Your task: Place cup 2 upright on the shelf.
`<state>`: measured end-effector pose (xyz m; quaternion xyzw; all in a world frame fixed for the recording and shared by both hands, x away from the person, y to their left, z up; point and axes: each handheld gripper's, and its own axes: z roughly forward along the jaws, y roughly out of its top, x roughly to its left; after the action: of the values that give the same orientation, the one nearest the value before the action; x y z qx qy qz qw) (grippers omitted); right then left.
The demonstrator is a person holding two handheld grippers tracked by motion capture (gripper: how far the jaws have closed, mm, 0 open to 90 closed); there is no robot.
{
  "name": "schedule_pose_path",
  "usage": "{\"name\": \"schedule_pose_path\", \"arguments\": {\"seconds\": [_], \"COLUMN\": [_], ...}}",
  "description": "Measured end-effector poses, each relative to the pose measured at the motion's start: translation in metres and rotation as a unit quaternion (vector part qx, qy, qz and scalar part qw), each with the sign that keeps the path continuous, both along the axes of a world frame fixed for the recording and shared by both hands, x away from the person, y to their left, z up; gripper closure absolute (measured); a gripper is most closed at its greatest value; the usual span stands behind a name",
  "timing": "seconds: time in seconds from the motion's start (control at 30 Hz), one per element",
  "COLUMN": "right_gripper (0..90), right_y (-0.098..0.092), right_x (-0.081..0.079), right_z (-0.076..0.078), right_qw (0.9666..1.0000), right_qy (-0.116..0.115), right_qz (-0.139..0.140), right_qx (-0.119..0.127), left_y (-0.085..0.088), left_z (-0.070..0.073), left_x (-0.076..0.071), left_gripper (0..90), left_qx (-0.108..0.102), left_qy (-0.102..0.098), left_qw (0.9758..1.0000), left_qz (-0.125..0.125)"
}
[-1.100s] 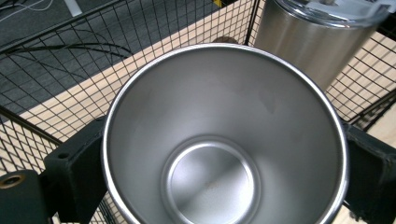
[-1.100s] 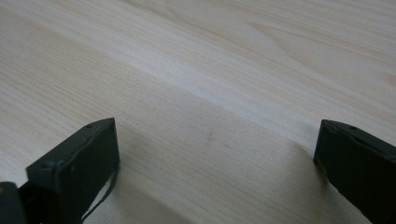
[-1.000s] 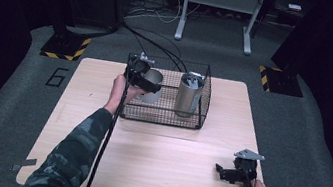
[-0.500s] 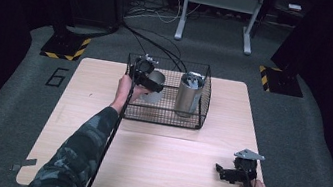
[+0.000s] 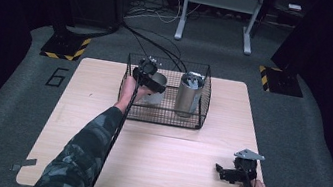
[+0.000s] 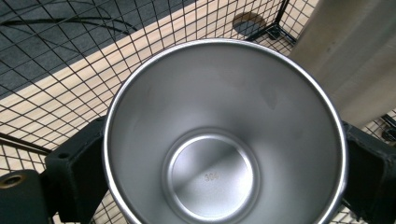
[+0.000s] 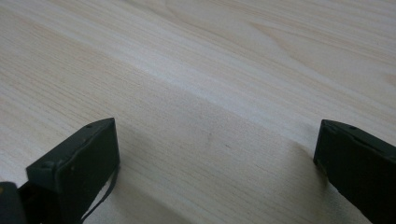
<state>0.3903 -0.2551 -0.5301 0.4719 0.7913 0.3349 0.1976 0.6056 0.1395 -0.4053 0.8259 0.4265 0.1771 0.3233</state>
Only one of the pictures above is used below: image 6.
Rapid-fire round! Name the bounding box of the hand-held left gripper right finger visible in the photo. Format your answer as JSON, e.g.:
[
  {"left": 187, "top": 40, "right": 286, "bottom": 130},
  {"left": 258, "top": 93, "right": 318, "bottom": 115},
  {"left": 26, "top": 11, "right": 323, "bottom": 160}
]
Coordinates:
[{"left": 341, "top": 121, "right": 396, "bottom": 224}]

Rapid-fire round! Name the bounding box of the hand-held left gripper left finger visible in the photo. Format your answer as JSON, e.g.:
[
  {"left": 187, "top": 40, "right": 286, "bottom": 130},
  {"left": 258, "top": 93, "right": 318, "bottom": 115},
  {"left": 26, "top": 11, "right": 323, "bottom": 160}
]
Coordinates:
[{"left": 44, "top": 116, "right": 109, "bottom": 224}]

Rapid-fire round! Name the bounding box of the black wire grid rack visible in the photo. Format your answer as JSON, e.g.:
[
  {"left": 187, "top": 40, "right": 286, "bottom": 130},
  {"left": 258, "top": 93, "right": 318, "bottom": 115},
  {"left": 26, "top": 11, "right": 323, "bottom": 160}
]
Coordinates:
[{"left": 0, "top": 0, "right": 396, "bottom": 224}]

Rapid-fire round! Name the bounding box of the stainless steel cup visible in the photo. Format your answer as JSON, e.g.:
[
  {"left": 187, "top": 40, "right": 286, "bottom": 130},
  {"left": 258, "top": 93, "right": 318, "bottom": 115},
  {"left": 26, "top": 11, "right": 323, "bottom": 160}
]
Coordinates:
[{"left": 102, "top": 37, "right": 349, "bottom": 224}]

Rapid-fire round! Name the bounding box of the beige panel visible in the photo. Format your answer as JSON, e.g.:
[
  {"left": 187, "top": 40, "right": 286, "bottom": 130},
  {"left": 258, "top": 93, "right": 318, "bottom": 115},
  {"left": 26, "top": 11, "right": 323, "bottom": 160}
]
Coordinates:
[{"left": 289, "top": 0, "right": 396, "bottom": 129}]

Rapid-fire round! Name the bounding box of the round dark desk grommet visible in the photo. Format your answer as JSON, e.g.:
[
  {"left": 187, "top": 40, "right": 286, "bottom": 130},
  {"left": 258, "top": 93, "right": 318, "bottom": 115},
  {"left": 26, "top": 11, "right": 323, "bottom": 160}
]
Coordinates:
[{"left": 232, "top": 11, "right": 268, "bottom": 39}]

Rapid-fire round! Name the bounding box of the black cable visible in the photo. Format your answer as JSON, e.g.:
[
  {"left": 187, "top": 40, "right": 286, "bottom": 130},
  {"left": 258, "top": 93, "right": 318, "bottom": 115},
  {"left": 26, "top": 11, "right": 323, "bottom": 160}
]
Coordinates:
[{"left": 0, "top": 6, "right": 138, "bottom": 36}]

